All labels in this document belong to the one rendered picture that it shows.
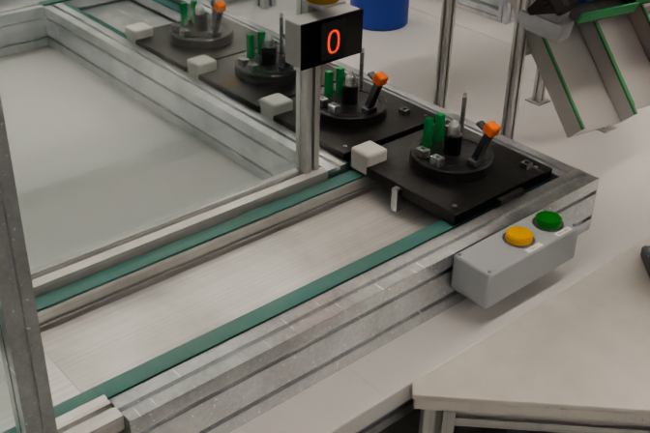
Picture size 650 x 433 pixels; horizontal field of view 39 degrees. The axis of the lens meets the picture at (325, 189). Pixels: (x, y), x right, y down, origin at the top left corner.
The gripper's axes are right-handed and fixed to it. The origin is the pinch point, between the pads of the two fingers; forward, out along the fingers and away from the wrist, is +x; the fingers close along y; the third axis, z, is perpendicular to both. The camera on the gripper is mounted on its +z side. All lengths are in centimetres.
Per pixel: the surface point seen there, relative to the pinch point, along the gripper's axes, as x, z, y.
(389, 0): 71, 23, -59
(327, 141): 40.6, -3.0, 17.8
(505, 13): 59, 7, -85
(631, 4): -3.1, -6.4, -17.1
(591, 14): -0.2, -4.8, -8.7
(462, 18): 69, 11, -81
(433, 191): 22.5, -18.2, 20.5
